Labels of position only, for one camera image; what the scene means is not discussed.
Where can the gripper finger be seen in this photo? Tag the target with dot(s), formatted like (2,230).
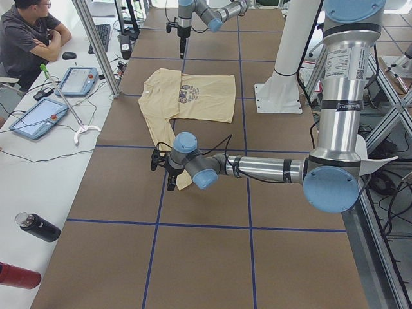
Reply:
(182,47)
(171,186)

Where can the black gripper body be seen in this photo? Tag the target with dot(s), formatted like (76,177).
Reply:
(183,33)
(172,172)

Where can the cream long-sleeve printed shirt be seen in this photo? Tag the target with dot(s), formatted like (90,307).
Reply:
(170,94)

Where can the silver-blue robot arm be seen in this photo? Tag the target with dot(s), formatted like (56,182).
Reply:
(212,18)
(330,173)

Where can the black box with label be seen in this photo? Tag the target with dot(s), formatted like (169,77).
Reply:
(125,46)

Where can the black keyboard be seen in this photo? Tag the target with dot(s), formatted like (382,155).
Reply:
(104,31)

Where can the reacher grabber stick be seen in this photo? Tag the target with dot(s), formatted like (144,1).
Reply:
(82,126)

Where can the far blue teach pendant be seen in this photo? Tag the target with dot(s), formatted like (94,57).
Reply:
(78,81)

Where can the blue teach pendant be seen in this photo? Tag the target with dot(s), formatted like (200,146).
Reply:
(39,119)
(78,81)

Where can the black computer mouse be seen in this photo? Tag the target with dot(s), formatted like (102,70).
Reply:
(68,55)

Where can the near blue teach pendant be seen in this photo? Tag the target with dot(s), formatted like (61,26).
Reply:
(39,119)

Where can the black water bottle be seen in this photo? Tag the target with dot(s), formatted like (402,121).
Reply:
(37,226)

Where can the seated person dark shirt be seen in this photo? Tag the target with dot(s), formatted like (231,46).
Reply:
(30,36)

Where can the red water bottle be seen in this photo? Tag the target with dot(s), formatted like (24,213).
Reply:
(19,277)

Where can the white plastic chair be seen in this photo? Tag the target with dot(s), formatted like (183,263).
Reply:
(368,165)

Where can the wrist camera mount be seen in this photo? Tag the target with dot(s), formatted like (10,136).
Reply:
(158,159)
(170,25)

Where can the aluminium frame post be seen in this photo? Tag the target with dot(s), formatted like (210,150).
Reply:
(98,48)

